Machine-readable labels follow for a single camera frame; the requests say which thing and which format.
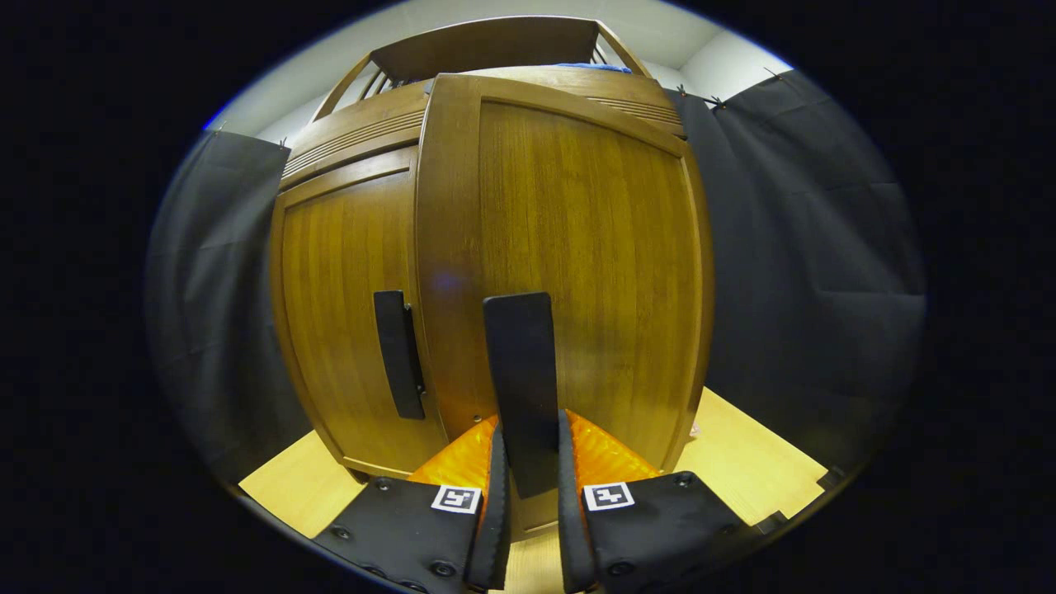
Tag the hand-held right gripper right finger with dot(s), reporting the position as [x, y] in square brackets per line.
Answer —
[569, 536]

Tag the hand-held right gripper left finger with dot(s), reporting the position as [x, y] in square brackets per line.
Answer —
[495, 528]

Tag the wooden shoe cabinet door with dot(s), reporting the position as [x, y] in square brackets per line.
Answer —
[338, 289]
[594, 247]

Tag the wooden double-door shoe cabinet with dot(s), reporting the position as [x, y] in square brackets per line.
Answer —
[355, 132]

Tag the black backdrop cloth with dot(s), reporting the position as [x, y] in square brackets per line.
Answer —
[808, 272]

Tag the blue folded cloth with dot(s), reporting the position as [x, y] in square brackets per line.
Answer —
[594, 68]

